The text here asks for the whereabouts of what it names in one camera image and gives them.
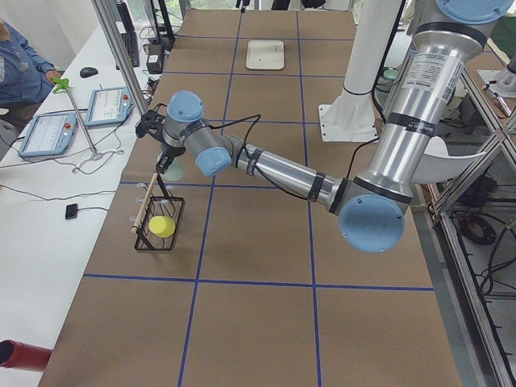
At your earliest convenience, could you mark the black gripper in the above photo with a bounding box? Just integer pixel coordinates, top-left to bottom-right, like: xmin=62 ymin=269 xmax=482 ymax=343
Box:
xmin=156 ymin=143 xmax=185 ymax=174

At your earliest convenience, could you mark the pale green cup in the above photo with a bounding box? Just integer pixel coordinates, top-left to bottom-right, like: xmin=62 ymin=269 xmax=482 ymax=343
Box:
xmin=162 ymin=157 xmax=185 ymax=181

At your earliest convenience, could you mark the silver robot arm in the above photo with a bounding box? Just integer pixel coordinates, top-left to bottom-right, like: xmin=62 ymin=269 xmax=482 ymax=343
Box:
xmin=156 ymin=1 xmax=510 ymax=253

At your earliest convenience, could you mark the yellow cup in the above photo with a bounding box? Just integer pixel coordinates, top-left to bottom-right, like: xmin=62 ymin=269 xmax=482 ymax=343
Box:
xmin=148 ymin=215 xmax=176 ymax=239

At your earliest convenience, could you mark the cream rabbit tray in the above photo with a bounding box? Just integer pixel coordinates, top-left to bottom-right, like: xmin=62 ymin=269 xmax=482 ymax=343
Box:
xmin=246 ymin=40 xmax=285 ymax=71

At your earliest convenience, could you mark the far teach pendant tablet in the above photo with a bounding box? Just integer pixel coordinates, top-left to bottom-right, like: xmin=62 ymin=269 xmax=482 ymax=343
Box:
xmin=85 ymin=87 xmax=135 ymax=127

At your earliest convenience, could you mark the teach pendant tablet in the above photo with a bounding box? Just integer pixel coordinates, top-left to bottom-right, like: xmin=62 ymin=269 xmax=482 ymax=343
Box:
xmin=19 ymin=113 xmax=77 ymax=158
xmin=85 ymin=87 xmax=135 ymax=127

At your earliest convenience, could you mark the black box with label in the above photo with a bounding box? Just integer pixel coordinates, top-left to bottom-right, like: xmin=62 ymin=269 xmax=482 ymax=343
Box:
xmin=146 ymin=44 xmax=164 ymax=74

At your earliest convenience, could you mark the small black square device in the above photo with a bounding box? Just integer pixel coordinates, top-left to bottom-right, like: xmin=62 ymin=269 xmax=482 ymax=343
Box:
xmin=64 ymin=203 xmax=79 ymax=220

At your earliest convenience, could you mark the near teach pendant tablet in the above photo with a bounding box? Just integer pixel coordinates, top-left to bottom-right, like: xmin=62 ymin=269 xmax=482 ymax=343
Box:
xmin=19 ymin=113 xmax=77 ymax=158

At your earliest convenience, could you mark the black computer mouse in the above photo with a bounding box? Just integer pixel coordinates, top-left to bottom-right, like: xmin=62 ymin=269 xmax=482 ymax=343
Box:
xmin=79 ymin=66 xmax=98 ymax=78

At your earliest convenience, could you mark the black keyboard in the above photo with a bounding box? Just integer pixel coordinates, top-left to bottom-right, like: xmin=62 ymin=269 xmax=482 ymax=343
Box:
xmin=120 ymin=31 xmax=140 ymax=67

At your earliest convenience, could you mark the metal rod stand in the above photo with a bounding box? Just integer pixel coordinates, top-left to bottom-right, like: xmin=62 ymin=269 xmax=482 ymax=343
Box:
xmin=52 ymin=77 xmax=124 ymax=174

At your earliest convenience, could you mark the person in blue shirt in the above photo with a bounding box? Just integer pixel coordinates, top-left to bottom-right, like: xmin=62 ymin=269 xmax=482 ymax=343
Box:
xmin=1 ymin=21 xmax=62 ymax=128

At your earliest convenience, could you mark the red cylinder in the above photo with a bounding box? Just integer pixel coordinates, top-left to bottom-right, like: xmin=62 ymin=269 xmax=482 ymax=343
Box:
xmin=1 ymin=339 xmax=52 ymax=372

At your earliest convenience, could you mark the white plastic chair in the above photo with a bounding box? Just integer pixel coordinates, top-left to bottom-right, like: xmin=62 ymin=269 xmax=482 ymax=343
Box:
xmin=411 ymin=136 xmax=486 ymax=184

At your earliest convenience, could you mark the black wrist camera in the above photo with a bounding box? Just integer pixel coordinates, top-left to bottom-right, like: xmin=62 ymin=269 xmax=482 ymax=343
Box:
xmin=135 ymin=103 xmax=165 ymax=143

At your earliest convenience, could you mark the black wire cup rack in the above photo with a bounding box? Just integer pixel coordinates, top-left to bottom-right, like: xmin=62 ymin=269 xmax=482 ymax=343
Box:
xmin=131 ymin=172 xmax=185 ymax=252

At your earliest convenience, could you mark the black camera cable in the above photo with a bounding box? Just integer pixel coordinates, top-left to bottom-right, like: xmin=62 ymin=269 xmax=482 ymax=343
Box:
xmin=209 ymin=0 xmax=406 ymax=201

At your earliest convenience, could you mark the aluminium frame post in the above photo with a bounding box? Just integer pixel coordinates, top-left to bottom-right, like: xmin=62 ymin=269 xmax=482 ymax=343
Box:
xmin=91 ymin=0 xmax=148 ymax=115

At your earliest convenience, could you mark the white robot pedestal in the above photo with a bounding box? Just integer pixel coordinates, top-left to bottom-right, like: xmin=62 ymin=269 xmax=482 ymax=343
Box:
xmin=318 ymin=1 xmax=404 ymax=142

